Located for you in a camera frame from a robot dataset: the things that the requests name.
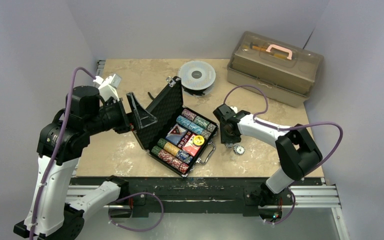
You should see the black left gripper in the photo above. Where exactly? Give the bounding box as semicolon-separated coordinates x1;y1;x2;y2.
85;91;157;135

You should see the white blue chip five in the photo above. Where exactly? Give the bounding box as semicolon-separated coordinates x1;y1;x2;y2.
233;144;245;155

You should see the yellow big blind button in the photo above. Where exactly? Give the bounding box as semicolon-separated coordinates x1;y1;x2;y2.
192;135;205;147

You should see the red triangular all-in marker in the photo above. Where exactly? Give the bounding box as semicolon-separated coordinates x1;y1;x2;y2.
170;124;187;136

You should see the blue playing card deck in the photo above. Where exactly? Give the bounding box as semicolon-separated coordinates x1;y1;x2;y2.
165;124;183;145

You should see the black poker set case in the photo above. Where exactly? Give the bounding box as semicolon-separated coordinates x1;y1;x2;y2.
134;76;218;178

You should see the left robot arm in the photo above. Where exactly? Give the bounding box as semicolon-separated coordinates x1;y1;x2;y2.
13;86;157;240

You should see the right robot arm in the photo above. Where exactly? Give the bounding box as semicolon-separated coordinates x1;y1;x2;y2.
213;103;323;204

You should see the green chip stack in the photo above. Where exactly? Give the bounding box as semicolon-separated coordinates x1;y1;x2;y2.
192;116;217;139

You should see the red dice row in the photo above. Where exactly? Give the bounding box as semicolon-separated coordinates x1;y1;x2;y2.
177;130;193;149

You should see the red playing card deck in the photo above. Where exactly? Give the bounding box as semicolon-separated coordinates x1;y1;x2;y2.
182;134;204;157

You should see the yellow chip stack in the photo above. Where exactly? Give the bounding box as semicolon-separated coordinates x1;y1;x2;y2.
163;142;180;156

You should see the light blue chip stack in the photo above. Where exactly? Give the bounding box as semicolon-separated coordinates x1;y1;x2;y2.
176;115;204;135

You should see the purple chip stack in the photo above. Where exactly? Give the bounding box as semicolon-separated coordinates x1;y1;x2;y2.
181;108;197;122

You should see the dark blue chip stack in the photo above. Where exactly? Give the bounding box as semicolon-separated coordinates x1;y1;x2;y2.
175;150;193;164

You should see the red chip stack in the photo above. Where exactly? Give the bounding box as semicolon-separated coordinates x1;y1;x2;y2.
157;149;189;174

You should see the translucent brown storage box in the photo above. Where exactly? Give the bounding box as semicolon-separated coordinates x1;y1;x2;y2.
226;31;324;108

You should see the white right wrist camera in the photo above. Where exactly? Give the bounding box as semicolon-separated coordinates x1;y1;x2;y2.
230;106;238;113

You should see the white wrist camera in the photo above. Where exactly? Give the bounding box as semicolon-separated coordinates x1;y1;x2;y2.
230;106;238;113
92;73;122;102

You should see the black orange handled tool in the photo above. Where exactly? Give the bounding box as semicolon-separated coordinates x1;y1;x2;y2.
147;92;155;100

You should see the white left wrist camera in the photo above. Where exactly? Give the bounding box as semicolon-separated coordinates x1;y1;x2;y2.
92;73;122;102

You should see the white perforated cable spool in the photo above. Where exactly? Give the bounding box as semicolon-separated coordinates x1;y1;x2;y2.
177;60;216;97

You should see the pink box handle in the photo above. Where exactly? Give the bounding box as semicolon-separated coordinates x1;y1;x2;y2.
265;44;293;60

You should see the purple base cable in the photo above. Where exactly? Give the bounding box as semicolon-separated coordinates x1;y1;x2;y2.
108;192;166;233

